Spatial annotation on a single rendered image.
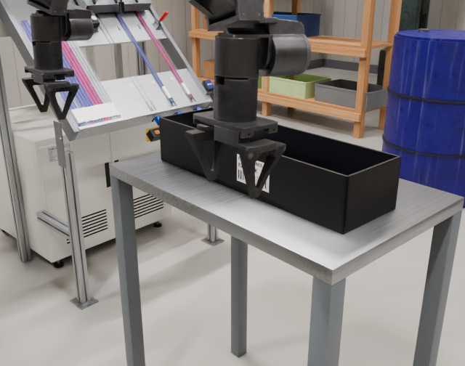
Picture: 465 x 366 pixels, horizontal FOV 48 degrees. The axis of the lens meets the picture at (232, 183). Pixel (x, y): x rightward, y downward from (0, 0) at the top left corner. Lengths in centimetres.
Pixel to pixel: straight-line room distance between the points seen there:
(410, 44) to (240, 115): 247
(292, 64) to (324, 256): 35
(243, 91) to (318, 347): 49
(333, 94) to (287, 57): 395
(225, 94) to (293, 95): 424
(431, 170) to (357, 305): 117
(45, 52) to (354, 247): 71
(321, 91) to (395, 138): 162
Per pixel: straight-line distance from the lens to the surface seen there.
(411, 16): 630
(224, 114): 68
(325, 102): 471
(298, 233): 97
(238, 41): 66
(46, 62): 115
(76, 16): 119
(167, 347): 200
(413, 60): 309
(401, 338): 211
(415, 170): 318
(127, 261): 144
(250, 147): 64
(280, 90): 501
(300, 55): 71
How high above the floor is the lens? 123
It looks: 21 degrees down
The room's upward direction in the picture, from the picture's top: straight up
